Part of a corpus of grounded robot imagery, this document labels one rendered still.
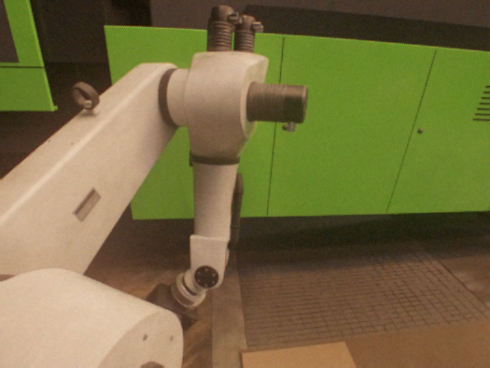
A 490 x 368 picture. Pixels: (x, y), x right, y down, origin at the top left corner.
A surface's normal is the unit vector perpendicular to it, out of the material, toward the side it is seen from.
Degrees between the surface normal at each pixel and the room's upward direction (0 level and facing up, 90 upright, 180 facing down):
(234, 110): 94
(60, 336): 7
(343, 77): 90
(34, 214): 90
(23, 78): 90
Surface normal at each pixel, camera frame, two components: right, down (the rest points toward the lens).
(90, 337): 0.10, -0.92
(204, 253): -0.07, 0.23
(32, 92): 0.11, 0.44
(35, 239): 0.96, 0.13
